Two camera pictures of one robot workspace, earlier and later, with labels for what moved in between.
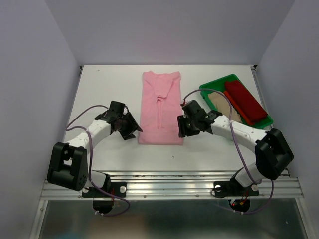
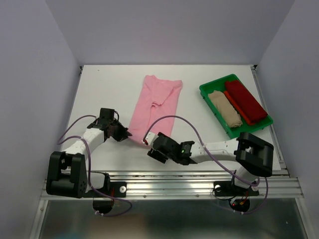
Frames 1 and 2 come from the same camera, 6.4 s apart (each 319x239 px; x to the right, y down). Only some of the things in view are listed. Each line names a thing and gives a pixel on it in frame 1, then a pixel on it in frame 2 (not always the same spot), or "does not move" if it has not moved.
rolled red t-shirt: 255,112 does not move
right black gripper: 182,131 → 156,154
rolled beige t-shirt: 223,106 does not move
